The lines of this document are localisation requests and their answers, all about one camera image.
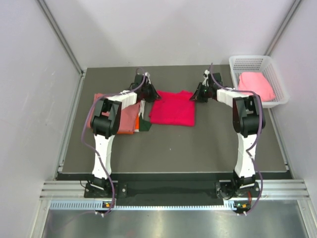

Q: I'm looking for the magenta t shirt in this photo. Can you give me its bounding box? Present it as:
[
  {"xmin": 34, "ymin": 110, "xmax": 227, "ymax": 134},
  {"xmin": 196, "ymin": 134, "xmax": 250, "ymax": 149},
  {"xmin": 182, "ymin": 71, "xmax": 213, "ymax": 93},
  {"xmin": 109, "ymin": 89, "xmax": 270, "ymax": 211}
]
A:
[{"xmin": 149, "ymin": 90, "xmax": 195, "ymax": 126}]

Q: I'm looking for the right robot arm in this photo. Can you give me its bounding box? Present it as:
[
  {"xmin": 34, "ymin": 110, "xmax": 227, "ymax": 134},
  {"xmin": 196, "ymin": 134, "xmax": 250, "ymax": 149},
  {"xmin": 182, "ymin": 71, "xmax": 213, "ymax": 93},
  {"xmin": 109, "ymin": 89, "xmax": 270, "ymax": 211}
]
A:
[{"xmin": 190, "ymin": 70, "xmax": 265, "ymax": 196}]

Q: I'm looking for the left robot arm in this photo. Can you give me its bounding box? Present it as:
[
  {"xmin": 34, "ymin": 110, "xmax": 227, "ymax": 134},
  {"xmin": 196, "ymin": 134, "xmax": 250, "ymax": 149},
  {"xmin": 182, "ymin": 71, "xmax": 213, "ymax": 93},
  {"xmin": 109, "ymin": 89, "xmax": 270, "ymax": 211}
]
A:
[{"xmin": 84, "ymin": 72, "xmax": 161, "ymax": 198}]

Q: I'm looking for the folded salmon t shirt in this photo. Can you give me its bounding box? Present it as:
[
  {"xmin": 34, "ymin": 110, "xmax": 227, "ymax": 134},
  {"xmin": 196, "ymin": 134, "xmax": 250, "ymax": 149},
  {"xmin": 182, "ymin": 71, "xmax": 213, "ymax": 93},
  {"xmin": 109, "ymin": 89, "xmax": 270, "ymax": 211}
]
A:
[{"xmin": 87, "ymin": 91, "xmax": 140, "ymax": 137}]

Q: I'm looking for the folded orange t shirt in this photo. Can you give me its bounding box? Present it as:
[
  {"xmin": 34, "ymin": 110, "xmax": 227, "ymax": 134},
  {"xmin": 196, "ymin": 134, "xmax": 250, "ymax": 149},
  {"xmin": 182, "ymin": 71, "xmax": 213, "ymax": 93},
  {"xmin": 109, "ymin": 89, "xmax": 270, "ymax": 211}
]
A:
[{"xmin": 117, "ymin": 115, "xmax": 139, "ymax": 134}]

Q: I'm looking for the light pink t shirt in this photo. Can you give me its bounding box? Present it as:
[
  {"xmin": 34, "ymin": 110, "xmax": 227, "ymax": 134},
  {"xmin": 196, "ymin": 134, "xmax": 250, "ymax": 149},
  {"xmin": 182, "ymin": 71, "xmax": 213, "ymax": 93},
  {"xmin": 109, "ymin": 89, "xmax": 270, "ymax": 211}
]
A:
[{"xmin": 238, "ymin": 72, "xmax": 276, "ymax": 102}]

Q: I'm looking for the white plastic basket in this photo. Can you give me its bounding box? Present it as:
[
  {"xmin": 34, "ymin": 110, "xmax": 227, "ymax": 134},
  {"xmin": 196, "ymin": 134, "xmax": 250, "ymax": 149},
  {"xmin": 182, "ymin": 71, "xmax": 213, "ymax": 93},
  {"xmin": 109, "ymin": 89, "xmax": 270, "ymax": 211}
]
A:
[{"xmin": 229, "ymin": 55, "xmax": 289, "ymax": 108}]

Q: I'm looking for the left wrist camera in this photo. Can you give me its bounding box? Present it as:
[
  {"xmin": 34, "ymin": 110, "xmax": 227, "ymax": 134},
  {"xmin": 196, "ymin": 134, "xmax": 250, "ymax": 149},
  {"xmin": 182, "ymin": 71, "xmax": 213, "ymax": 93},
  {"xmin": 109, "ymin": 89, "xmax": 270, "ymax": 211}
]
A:
[{"xmin": 144, "ymin": 72, "xmax": 151, "ymax": 85}]

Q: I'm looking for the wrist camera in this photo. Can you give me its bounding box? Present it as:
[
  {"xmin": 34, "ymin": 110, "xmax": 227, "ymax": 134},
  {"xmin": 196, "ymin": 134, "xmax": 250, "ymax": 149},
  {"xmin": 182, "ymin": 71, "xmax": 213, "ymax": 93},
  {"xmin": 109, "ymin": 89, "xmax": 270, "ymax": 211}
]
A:
[
  {"xmin": 202, "ymin": 69, "xmax": 210, "ymax": 87},
  {"xmin": 144, "ymin": 72, "xmax": 151, "ymax": 85}
]

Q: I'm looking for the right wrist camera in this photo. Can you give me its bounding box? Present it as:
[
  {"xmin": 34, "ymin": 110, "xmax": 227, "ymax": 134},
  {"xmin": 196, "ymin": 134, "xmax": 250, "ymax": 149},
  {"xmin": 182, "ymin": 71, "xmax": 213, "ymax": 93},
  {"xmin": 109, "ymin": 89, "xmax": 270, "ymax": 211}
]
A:
[{"xmin": 202, "ymin": 69, "xmax": 210, "ymax": 87}]

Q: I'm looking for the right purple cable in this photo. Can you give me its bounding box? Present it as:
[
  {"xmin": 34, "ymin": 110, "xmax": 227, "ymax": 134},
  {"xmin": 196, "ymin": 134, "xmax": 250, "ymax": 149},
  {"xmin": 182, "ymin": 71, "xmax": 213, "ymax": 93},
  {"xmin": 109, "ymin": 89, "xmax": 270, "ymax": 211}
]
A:
[{"xmin": 209, "ymin": 62, "xmax": 264, "ymax": 215}]

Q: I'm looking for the purple cable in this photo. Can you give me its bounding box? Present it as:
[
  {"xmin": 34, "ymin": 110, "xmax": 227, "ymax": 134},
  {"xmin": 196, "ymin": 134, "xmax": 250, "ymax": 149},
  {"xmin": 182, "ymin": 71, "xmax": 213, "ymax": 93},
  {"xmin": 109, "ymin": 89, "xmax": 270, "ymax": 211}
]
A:
[
  {"xmin": 80, "ymin": 67, "xmax": 147, "ymax": 216},
  {"xmin": 209, "ymin": 62, "xmax": 264, "ymax": 215}
]

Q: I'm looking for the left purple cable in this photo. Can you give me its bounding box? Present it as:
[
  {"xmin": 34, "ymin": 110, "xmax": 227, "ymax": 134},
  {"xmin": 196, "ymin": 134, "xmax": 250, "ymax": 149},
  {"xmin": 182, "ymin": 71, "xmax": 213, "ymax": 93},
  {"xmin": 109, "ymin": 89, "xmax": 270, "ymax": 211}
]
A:
[{"xmin": 80, "ymin": 67, "xmax": 147, "ymax": 216}]

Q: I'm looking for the slotted grey cable duct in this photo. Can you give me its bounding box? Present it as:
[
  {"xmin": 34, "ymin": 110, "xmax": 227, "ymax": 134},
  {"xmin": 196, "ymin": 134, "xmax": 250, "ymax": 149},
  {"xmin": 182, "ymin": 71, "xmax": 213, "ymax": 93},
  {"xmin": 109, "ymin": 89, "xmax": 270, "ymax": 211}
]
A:
[{"xmin": 50, "ymin": 200, "xmax": 237, "ymax": 211}]

